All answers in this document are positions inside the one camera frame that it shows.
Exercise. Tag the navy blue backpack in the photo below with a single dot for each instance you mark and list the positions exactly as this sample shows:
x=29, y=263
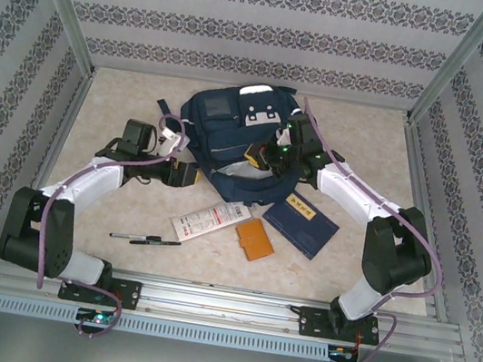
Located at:
x=211, y=139

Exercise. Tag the white red stationery package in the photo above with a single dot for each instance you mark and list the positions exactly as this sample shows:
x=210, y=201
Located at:
x=210, y=219

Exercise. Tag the black marker pen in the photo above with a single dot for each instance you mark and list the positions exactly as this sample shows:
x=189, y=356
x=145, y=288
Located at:
x=158, y=242

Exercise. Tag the orange wallet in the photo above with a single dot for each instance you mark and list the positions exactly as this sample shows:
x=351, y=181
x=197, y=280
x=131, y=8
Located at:
x=255, y=240

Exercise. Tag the blue notebook yellow label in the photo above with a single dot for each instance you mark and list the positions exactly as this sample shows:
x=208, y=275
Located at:
x=302, y=232

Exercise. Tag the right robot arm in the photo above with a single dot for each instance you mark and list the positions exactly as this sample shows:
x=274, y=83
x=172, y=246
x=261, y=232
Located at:
x=349, y=198

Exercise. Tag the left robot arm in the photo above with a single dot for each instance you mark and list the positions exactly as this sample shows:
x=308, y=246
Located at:
x=89, y=186

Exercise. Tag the circuit board green light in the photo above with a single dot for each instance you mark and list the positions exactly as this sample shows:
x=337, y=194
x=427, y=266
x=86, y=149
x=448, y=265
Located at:
x=98, y=316

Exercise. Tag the small circuit board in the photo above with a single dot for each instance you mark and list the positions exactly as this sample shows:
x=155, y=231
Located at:
x=342, y=354

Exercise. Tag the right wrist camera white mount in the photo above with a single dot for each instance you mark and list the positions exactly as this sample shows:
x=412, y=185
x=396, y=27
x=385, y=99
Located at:
x=282, y=138

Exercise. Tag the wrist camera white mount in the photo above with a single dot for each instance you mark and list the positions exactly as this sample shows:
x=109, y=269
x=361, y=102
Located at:
x=169, y=141
x=282, y=138

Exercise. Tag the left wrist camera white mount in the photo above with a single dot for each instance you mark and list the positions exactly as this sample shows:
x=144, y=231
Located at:
x=169, y=141

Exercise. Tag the aluminium side rail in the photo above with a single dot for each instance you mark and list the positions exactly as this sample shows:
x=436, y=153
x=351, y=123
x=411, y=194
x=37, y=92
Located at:
x=68, y=117
x=415, y=172

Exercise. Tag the aluminium mounting rail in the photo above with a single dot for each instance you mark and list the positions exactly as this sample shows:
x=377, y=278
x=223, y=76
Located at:
x=222, y=302

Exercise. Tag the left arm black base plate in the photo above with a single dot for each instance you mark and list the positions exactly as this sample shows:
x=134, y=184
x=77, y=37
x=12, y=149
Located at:
x=129, y=294

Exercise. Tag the aluminium frame post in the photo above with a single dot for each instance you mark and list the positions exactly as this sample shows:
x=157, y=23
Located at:
x=62, y=1
x=457, y=63

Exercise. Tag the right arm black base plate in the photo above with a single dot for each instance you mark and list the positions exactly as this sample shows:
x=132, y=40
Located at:
x=313, y=323

